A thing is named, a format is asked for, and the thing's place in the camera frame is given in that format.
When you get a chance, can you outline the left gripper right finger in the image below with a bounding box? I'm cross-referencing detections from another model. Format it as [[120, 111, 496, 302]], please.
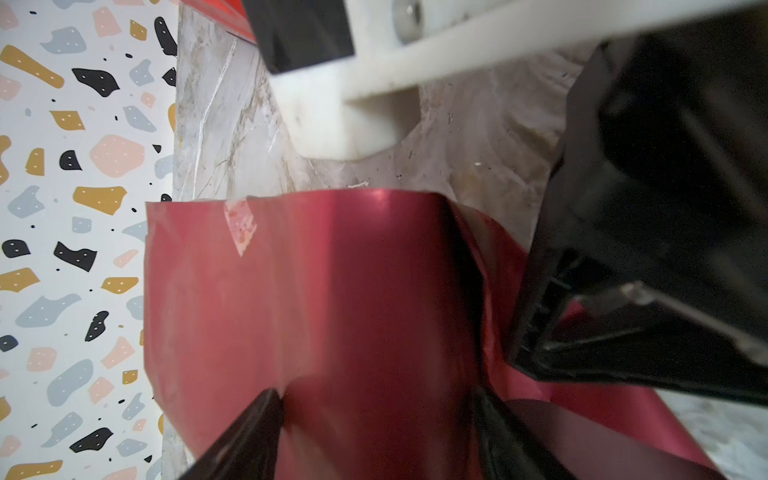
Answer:
[[472, 385, 576, 480]]

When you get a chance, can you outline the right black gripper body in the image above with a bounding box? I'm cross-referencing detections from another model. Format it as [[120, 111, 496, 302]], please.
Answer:
[[506, 2, 767, 405]]

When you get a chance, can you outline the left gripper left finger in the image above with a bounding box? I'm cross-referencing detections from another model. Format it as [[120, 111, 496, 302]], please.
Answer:
[[181, 388, 284, 480]]

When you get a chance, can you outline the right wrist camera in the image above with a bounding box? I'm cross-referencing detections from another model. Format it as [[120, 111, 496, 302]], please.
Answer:
[[243, 1, 751, 161]]

